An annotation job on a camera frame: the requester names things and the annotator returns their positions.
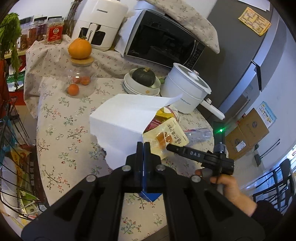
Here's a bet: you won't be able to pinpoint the floral microwave cover cloth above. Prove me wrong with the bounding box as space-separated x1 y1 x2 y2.
147 0 220 54

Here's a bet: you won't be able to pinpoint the glass jar with wooden lid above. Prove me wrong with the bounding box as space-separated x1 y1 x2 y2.
63 57 97 98

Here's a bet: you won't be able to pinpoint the white electric pot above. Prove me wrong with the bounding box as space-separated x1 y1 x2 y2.
160 63 225 120

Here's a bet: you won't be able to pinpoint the upper cardboard box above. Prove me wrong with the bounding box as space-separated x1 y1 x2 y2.
238 108 269 147

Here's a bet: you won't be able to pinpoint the yellow dried fruit packet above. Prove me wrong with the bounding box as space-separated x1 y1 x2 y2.
143 118 189 160

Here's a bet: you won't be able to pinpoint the yellow paper on fridge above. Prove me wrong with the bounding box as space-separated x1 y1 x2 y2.
238 7 271 36

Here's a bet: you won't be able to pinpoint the lower cardboard box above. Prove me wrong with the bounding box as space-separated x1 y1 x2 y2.
225 126 251 160

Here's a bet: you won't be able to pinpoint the wire basket rack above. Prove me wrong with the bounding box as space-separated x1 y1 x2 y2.
1 96 46 221

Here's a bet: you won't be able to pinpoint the large orange fruit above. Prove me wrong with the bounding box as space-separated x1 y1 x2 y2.
68 38 92 60

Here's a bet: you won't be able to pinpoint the blue yellow poster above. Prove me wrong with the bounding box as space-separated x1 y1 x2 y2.
256 101 277 128

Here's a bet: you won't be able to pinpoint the grey refrigerator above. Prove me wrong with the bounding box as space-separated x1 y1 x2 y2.
194 1 287 121

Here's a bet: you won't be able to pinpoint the white papers on fridge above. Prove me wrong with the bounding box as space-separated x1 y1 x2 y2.
238 0 270 11

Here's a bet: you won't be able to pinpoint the blue and white carton box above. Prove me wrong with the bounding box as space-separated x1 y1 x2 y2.
89 94 178 202

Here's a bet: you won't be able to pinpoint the cardboard box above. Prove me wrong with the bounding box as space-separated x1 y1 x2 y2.
238 108 269 147
225 126 251 160

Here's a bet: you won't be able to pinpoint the clear plastic bottle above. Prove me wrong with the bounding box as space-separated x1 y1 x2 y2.
184 128 213 145

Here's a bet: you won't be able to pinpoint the yellow crumpled wrapper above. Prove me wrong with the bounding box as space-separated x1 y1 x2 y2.
156 107 176 121

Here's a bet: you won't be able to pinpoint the black chair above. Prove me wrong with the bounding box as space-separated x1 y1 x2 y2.
252 159 295 213

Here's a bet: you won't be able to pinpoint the black microwave oven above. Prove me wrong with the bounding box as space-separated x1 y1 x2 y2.
115 9 205 69

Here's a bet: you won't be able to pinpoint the white air fryer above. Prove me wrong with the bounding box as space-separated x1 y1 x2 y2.
71 0 128 51

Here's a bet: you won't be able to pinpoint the dark green squash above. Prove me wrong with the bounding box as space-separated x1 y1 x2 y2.
132 67 156 87

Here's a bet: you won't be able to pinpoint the stacked white bowls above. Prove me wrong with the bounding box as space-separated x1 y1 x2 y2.
123 68 161 96

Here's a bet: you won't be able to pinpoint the person's right hand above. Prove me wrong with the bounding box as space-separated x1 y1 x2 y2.
195 169 257 217

